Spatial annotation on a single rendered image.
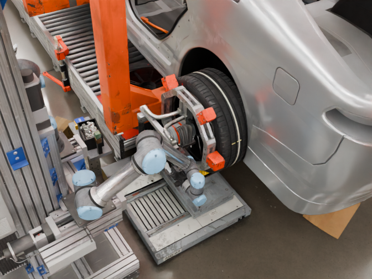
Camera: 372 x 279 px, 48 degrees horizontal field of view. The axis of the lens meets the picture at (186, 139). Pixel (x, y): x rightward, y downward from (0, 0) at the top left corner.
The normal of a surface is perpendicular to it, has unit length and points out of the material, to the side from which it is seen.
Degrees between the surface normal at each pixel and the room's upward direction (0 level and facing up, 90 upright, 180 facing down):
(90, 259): 0
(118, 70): 90
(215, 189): 0
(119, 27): 90
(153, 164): 85
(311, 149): 90
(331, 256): 0
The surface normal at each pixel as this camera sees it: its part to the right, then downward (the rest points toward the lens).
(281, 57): -0.82, 0.23
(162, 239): 0.05, -0.70
